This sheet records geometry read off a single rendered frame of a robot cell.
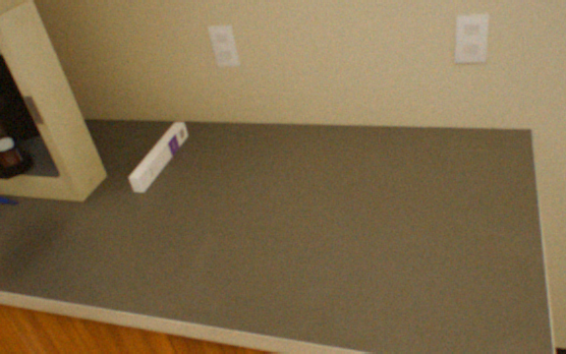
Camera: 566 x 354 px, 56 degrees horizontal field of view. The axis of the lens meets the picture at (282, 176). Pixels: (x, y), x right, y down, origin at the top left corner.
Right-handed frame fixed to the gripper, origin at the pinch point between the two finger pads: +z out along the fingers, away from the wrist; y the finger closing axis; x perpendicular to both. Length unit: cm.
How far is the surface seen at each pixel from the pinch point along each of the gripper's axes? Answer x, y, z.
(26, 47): -11.9, -16.9, 3.2
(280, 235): 27, -71, -8
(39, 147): 19.5, 2.1, 12.7
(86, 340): 44, -29, -28
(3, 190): 25.6, 8.0, 1.0
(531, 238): 27, -119, -5
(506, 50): 7, -116, 38
